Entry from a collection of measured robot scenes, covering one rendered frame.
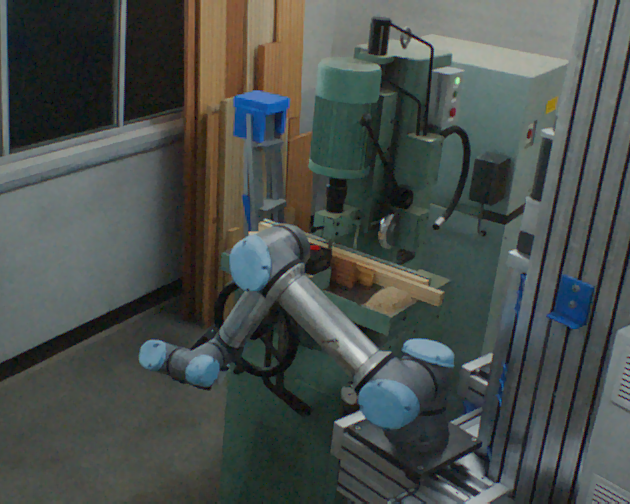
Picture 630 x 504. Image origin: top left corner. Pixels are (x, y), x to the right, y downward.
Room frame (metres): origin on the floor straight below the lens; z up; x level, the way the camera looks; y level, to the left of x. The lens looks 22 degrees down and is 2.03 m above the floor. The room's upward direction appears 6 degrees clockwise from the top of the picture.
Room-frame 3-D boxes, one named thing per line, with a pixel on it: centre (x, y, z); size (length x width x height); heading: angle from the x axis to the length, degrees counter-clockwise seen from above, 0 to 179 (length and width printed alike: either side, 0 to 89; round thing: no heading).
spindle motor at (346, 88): (2.70, -0.04, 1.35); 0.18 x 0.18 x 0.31
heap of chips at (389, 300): (2.48, -0.22, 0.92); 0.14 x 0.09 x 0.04; 147
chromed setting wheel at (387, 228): (2.74, -0.22, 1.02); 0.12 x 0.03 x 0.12; 147
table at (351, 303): (2.60, 0.00, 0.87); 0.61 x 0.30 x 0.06; 57
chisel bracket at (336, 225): (2.71, -0.05, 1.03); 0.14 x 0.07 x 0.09; 147
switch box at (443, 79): (2.89, -0.33, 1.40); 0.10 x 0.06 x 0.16; 147
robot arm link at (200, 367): (2.12, 0.26, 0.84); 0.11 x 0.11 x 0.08; 60
